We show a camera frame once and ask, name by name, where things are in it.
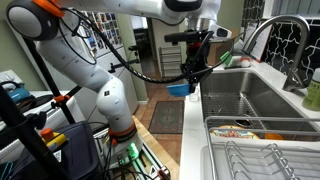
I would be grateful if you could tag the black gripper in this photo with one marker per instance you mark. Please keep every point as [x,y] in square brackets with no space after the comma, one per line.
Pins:
[196,43]

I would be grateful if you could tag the blue bowl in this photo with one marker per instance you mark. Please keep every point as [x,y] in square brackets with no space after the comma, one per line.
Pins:
[179,90]

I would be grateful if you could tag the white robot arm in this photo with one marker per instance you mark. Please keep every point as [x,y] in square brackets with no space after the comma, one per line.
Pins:
[171,12]

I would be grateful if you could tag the clear glass cup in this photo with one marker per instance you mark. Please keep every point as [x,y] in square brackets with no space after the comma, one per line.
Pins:
[194,98]

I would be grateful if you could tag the cardboard box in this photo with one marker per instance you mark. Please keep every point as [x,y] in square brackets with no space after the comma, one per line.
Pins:
[218,46]

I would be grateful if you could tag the green sponge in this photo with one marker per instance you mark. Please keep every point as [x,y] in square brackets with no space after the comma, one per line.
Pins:
[226,58]

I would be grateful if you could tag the stainless steel sink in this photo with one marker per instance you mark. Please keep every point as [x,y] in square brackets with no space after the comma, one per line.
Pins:
[244,94]

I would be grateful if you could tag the patterned floor rug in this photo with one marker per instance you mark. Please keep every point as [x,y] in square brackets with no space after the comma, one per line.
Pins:
[167,118]

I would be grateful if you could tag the white sponge holder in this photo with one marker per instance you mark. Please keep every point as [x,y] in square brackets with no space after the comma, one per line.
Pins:
[237,62]

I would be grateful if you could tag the colourful patterned plate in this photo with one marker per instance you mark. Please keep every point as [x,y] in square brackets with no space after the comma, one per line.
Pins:
[231,131]

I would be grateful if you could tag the white refrigerator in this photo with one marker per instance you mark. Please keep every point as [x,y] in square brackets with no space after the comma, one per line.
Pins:
[110,56]

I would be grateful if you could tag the green soap bottle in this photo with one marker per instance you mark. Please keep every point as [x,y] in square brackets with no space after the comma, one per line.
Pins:
[312,99]

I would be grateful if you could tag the black tripod pole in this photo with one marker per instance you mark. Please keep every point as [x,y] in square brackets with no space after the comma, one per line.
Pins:
[60,100]

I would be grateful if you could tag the dark blue bin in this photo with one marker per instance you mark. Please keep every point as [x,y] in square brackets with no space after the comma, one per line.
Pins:
[78,157]

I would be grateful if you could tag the orange emergency stop button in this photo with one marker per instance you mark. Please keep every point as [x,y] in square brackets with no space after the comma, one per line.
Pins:
[53,140]

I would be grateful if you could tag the teal power tool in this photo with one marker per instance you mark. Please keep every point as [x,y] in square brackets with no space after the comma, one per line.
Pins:
[19,95]

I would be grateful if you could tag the metal wire shelf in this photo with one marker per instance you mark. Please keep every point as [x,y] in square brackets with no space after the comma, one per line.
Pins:
[170,59]

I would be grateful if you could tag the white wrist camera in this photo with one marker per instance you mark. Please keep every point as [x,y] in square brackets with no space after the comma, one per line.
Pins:
[221,32]

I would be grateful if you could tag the silver wire dish rack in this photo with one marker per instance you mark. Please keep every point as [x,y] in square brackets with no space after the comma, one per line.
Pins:
[262,159]

